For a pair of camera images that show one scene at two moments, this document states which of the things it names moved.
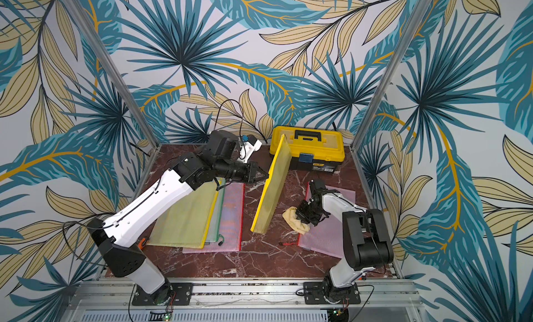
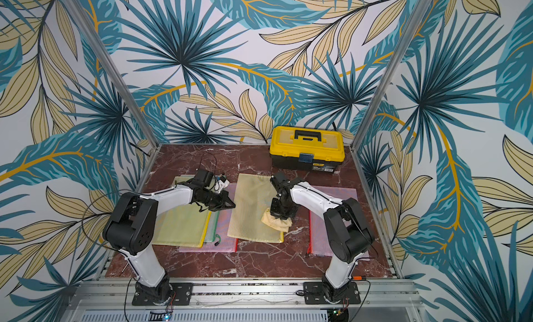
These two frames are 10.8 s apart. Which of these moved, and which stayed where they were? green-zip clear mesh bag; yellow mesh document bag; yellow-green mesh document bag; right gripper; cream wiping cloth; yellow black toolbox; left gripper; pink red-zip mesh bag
Moved: right gripper; cream wiping cloth; left gripper; yellow mesh document bag
Stayed: yellow black toolbox; green-zip clear mesh bag; yellow-green mesh document bag; pink red-zip mesh bag
